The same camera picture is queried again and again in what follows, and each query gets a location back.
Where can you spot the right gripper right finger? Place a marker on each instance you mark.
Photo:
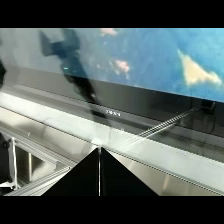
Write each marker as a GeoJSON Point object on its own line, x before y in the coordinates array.
{"type": "Point", "coordinates": [116, 180]}

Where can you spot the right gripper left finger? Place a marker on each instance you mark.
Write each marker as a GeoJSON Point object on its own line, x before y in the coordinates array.
{"type": "Point", "coordinates": [85, 180]}

